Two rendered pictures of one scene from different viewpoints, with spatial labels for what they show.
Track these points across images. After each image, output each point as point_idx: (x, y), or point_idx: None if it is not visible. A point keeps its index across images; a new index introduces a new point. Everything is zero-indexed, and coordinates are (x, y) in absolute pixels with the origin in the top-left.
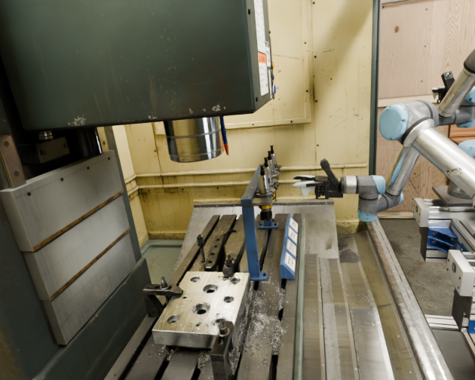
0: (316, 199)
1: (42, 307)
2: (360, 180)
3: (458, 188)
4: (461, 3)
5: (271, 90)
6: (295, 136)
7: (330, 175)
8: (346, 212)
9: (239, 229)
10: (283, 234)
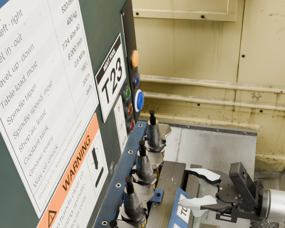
0: (231, 126)
1: None
2: None
3: None
4: None
5: (124, 132)
6: (206, 39)
7: (244, 194)
8: (273, 147)
9: (105, 196)
10: (168, 219)
